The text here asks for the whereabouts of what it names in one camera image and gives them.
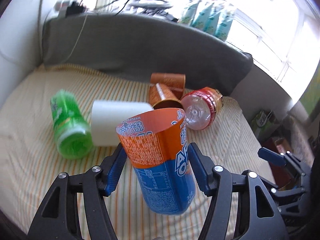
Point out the clear red-label bottle cup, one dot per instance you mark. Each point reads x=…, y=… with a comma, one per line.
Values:
x=201, y=107

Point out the white ring light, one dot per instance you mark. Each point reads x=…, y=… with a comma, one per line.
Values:
x=151, y=4

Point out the orange blue cut bottle cup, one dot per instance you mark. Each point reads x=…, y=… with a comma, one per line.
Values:
x=156, y=145

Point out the green plastic bottle cup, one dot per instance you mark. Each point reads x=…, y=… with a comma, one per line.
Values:
x=72, y=133

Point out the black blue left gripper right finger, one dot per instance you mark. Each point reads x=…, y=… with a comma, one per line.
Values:
x=257, y=214

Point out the copper cup back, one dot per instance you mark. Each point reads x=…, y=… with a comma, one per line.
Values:
x=175, y=82

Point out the copper cup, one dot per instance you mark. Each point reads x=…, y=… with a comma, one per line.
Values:
x=160, y=96
x=175, y=82

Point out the white power strip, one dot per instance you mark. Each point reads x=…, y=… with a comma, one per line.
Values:
x=60, y=8

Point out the white foam cup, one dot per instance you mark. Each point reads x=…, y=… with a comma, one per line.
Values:
x=106, y=115

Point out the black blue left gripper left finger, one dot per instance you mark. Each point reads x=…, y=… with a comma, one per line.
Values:
x=57, y=216

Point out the white sofa armrest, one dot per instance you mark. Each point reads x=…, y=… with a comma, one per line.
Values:
x=20, y=49

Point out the green paper bag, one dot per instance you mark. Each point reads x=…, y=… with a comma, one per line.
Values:
x=263, y=124

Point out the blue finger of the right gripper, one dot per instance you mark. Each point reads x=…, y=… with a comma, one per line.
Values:
x=272, y=157

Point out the white window frame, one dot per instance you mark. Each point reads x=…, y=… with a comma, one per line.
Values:
x=265, y=28

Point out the black power adapter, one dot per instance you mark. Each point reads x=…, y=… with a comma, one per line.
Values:
x=75, y=8

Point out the copper cup front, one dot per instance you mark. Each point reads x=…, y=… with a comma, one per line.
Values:
x=160, y=96

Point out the grey cushion backrest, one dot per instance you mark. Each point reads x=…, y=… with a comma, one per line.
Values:
x=134, y=46

